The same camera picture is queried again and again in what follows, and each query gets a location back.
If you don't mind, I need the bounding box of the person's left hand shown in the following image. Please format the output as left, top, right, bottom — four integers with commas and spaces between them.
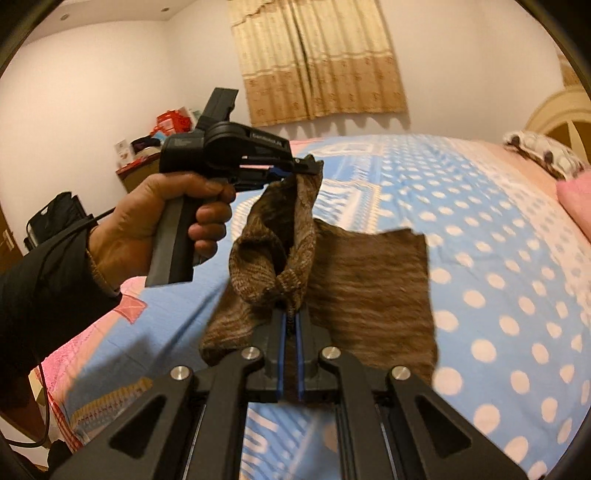
86, 172, 237, 292

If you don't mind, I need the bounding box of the pink pillow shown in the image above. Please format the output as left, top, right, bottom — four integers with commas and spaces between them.
556, 177, 591, 223

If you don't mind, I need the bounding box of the brown wooden door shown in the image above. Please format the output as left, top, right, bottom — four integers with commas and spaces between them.
0, 202, 27, 274

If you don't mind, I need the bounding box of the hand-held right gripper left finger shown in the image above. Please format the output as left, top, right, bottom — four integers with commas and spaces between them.
48, 308, 290, 480

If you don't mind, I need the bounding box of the blue polka dot blanket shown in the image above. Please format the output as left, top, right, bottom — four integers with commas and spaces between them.
34, 134, 591, 480

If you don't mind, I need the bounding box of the person's left forearm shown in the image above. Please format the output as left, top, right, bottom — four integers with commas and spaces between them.
0, 225, 124, 388

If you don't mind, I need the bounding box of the black folding chair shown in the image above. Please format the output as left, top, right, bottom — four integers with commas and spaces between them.
23, 191, 89, 251

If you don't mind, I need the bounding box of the white brown patterned pillow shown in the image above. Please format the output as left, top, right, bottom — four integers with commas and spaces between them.
502, 130, 590, 182

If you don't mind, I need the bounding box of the cream wooden headboard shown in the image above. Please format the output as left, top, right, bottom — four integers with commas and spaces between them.
525, 54, 591, 163

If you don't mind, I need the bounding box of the white card box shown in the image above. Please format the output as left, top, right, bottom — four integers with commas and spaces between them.
114, 138, 133, 168

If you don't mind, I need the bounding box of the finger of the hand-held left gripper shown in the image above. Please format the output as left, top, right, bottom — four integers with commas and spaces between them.
242, 154, 324, 177
235, 166, 290, 191

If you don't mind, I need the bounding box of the wooden dresser with clutter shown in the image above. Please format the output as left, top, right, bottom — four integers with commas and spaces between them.
115, 154, 163, 195

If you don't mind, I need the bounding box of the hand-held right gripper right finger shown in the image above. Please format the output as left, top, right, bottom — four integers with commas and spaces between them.
295, 310, 528, 480

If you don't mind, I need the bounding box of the dark clothes pile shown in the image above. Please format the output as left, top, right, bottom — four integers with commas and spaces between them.
130, 135, 163, 156

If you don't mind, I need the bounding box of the red gift box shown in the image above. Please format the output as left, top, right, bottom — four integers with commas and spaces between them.
154, 109, 194, 136

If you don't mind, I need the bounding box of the brown knit sweater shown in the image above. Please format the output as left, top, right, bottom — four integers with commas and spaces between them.
199, 175, 439, 402

